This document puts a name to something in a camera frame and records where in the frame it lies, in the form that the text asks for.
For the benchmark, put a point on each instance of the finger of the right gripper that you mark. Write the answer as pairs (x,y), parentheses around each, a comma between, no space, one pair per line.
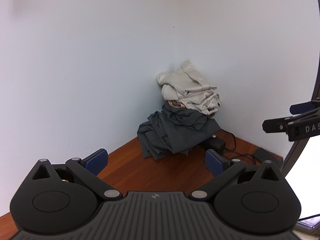
(278,125)
(304,107)

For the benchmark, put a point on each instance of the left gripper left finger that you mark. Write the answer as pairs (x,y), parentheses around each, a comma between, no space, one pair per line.
(86,170)

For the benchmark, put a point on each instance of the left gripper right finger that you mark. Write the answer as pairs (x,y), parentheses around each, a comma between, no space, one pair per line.
(224,172)

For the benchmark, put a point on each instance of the black power adapter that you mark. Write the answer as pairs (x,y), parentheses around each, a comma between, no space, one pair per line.
(217,144)

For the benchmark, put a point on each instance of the dark grey garment pile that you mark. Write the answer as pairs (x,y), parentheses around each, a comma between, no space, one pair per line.
(174,130)

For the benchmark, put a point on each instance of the white cloth bundle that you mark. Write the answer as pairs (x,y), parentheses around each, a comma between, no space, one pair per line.
(187,87)

